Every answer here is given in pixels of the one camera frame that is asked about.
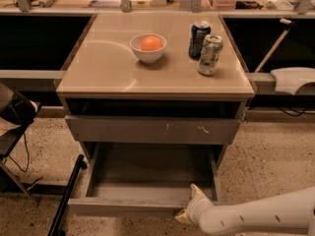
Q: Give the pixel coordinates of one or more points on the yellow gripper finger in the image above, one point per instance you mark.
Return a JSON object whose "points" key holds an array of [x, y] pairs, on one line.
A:
{"points": [[182, 217], [196, 191]]}

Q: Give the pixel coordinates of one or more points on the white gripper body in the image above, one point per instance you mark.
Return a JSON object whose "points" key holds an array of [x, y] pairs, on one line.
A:
{"points": [[196, 206]]}

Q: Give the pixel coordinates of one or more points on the grey drawer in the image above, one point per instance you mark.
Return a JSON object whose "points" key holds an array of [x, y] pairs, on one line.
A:
{"points": [[153, 130], [145, 180]]}

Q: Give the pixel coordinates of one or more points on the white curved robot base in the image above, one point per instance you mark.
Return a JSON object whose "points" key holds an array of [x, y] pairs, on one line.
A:
{"points": [[291, 79]]}

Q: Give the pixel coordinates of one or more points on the grey top drawer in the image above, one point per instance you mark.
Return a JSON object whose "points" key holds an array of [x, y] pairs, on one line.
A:
{"points": [[153, 130]]}

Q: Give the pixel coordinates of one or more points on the grey drawer cabinet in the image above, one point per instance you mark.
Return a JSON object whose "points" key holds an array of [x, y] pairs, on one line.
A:
{"points": [[105, 78]]}

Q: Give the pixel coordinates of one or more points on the black metal stand leg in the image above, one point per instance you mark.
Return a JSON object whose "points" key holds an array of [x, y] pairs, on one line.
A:
{"points": [[55, 226]]}

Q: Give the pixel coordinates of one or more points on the green white soda can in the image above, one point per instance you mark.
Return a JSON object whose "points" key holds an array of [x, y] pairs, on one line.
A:
{"points": [[210, 54]]}

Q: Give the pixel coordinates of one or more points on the white bowl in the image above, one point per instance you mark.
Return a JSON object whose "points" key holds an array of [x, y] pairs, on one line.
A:
{"points": [[147, 57]]}

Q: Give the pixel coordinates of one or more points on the orange fruit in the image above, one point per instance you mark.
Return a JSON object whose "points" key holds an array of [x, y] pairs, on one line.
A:
{"points": [[151, 43]]}

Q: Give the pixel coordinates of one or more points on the blue soda can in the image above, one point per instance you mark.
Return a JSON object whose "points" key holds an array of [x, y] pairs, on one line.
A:
{"points": [[199, 31]]}

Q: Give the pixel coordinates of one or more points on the white stick with tip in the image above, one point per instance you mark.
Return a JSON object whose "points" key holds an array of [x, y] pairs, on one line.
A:
{"points": [[288, 25]]}

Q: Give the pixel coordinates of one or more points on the black chair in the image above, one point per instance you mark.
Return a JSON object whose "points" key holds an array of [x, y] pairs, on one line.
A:
{"points": [[16, 114]]}

